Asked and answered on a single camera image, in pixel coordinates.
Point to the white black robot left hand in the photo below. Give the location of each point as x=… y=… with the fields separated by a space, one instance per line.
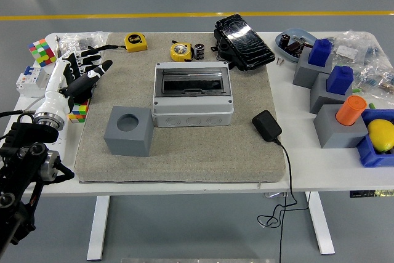
x=55 y=90

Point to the smoky transparent box lid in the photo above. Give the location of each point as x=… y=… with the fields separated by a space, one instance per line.
x=191 y=75

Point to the grey electrical box body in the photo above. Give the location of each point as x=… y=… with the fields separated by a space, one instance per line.
x=191 y=115

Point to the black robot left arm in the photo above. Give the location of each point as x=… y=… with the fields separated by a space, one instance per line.
x=18 y=152

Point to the white circuit breaker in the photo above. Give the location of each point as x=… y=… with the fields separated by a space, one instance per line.
x=30 y=81

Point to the small colourful puzzle cube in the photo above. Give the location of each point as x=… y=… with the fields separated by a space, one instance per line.
x=79 y=113

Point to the large colourful puzzle cube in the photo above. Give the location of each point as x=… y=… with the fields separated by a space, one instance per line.
x=41 y=52

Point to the silver pen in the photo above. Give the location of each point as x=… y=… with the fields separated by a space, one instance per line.
x=57 y=46

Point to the clear plastic bag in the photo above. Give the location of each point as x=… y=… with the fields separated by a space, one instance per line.
x=80 y=38

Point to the grey cube holder round hole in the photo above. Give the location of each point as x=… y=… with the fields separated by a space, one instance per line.
x=129 y=143

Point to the square yellow tape measure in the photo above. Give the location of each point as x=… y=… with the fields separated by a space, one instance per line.
x=135 y=42

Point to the round yellow tape measure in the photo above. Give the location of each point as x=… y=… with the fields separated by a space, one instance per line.
x=181 y=52

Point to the white table leg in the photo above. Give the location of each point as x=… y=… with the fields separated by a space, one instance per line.
x=321 y=223
x=98 y=226

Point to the black silver capacitor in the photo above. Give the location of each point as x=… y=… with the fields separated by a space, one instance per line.
x=199 y=52

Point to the grey-brown mat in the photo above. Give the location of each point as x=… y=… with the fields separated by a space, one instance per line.
x=200 y=152

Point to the glossy black case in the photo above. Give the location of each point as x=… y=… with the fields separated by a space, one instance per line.
x=244 y=42

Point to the black power adapter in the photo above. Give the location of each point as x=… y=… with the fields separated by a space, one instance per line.
x=266 y=126

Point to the black capacitor in dish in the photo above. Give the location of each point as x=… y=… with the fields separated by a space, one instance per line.
x=284 y=40

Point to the brown component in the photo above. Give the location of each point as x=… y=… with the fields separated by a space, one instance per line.
x=295 y=48

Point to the blue-grey dish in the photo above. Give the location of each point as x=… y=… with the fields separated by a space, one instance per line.
x=297 y=33

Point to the blue block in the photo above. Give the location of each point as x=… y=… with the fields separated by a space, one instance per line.
x=340 y=80
x=320 y=53

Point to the orange cylinder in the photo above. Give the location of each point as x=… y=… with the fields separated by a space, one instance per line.
x=351 y=110

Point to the small green part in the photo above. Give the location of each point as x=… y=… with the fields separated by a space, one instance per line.
x=356 y=90
x=372 y=106

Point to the clear bag of parts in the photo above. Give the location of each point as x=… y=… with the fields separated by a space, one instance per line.
x=354 y=46
x=375 y=75

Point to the blue plastic bin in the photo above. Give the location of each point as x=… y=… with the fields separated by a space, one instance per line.
x=374 y=158

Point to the yellow lemon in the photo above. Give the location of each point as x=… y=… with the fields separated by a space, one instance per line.
x=381 y=135

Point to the black table control panel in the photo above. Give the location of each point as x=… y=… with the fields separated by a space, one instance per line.
x=369 y=193

